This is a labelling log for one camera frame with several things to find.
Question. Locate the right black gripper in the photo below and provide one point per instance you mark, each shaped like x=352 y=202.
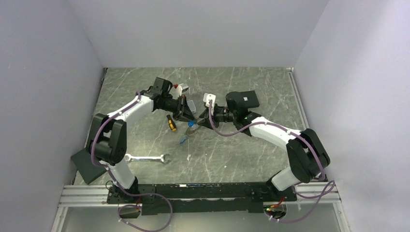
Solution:
x=206 y=122

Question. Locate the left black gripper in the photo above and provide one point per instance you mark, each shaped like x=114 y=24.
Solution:
x=183 y=112

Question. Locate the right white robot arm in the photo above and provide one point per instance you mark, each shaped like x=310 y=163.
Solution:
x=306 y=155

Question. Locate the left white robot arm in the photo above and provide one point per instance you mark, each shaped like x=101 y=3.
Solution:
x=107 y=139

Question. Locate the small grey white box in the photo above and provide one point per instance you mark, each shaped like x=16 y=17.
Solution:
x=191 y=106

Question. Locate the yellow black screwdriver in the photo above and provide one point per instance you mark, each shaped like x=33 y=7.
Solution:
x=171 y=123

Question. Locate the silver open-end wrench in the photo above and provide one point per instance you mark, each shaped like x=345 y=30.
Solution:
x=163 y=158

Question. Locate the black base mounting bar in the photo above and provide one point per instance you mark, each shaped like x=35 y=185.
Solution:
x=202 y=197

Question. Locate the black flat plate left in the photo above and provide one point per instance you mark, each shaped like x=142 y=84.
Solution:
x=88 y=171

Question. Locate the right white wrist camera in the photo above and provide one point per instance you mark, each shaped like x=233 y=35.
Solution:
x=209 y=100

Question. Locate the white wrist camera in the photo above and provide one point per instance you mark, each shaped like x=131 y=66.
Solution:
x=209 y=100
x=180 y=89

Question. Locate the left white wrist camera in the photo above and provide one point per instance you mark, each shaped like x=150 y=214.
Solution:
x=180 y=89

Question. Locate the aluminium rail frame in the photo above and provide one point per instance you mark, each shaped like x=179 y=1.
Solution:
x=315 y=192

